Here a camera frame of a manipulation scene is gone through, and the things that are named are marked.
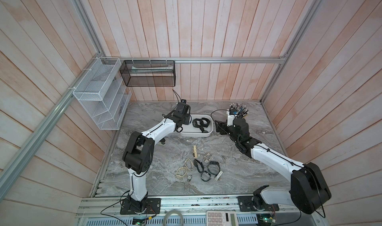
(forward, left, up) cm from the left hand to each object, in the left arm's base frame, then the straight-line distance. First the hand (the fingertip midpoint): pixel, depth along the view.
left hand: (183, 117), depth 96 cm
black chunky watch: (+2, -8, -8) cm, 11 cm away
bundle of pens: (0, -35, +7) cm, 36 cm away
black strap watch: (-27, -7, -9) cm, 29 cm away
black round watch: (-28, -18, -7) cm, 34 cm away
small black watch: (-33, -14, -8) cm, 37 cm away
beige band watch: (-34, +2, -10) cm, 36 cm away
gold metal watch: (-23, -15, -11) cm, 29 cm away
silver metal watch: (-35, -4, -11) cm, 37 cm away
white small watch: (-36, -19, -8) cm, 41 cm away
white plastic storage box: (-4, -4, -9) cm, 11 cm away
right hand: (-7, -22, +7) cm, 24 cm away
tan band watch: (-27, -5, -9) cm, 30 cm away
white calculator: (-54, -19, -9) cm, 58 cm away
